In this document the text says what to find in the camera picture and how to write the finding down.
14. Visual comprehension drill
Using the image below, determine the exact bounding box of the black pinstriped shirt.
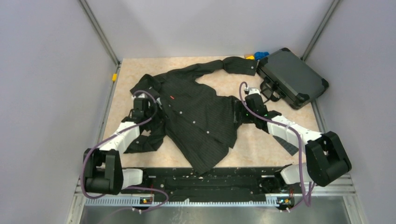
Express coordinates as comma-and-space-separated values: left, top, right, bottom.
126, 56, 257, 174

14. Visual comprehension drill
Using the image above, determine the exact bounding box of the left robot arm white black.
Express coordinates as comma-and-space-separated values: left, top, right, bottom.
80, 90, 161, 199

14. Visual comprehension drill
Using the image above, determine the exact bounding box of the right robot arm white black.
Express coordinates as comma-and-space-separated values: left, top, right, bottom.
238, 86, 352, 187

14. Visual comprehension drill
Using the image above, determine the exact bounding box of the blue toy piece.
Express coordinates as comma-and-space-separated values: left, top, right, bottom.
254, 51, 269, 61

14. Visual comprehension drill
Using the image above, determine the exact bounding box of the small yellow clip block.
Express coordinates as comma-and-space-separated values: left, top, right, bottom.
112, 73, 117, 82

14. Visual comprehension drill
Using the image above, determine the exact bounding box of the dark grey hard case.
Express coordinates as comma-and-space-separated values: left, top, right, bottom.
256, 48, 329, 110

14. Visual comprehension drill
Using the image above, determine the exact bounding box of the dark grey studded baseplate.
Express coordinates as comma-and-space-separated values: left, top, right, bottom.
273, 136, 299, 156

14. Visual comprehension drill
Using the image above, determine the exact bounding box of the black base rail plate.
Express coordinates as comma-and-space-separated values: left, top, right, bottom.
120, 167, 301, 204

